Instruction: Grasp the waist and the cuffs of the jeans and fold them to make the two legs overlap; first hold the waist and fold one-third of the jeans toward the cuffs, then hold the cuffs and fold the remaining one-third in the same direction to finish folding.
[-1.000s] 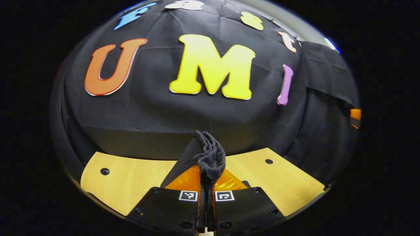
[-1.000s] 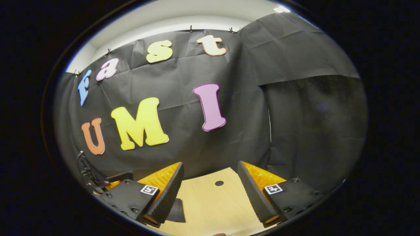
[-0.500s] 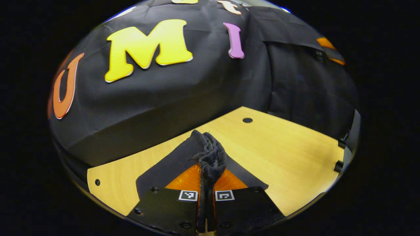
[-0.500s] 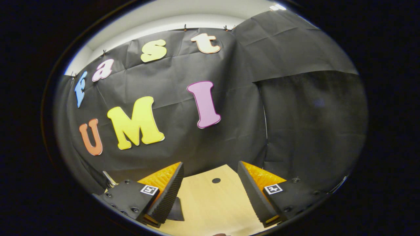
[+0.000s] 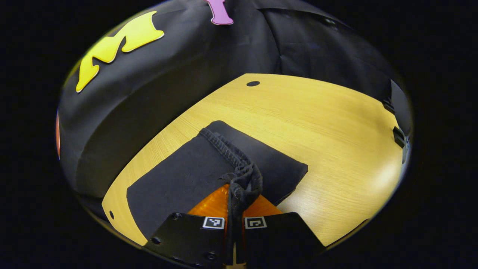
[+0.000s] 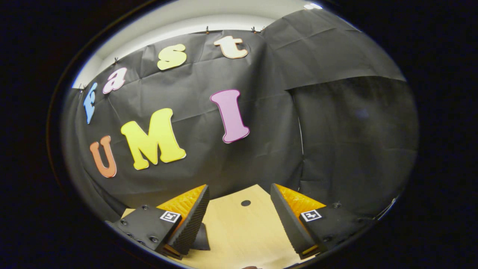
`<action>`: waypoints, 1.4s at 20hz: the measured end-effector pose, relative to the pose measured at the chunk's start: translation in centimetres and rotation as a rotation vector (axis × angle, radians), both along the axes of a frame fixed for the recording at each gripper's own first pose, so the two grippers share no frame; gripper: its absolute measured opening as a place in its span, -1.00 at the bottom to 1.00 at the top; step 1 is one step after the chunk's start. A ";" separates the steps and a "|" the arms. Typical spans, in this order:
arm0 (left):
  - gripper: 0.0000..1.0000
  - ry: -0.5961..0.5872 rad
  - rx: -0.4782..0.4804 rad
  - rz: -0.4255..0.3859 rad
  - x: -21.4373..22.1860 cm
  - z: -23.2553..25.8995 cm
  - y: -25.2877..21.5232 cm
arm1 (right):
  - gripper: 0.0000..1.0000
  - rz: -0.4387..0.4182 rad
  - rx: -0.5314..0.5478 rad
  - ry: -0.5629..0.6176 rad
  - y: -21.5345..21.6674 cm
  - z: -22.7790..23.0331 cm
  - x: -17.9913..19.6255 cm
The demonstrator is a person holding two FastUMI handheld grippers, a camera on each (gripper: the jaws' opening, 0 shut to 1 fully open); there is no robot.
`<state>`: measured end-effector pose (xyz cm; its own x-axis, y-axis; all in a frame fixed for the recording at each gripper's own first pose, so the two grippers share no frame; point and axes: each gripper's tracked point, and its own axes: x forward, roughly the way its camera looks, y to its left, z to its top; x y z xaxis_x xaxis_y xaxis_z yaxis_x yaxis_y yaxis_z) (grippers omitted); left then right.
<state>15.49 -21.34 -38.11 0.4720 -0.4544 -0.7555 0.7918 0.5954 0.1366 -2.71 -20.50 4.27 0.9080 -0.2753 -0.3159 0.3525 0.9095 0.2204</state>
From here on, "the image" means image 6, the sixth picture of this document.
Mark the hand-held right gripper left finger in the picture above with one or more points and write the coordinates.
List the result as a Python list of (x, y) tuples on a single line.
[(194, 220)]

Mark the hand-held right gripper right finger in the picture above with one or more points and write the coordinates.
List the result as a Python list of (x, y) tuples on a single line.
[(287, 220)]

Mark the dark grey jeans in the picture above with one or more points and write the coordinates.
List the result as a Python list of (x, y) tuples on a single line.
[(202, 241)]

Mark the black round table grommet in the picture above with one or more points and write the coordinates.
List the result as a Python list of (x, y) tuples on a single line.
[(245, 203)]

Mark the black backdrop cloth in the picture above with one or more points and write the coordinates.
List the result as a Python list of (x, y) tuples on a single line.
[(298, 123)]

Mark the ceiling light panel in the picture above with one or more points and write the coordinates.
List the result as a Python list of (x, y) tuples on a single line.
[(313, 6)]

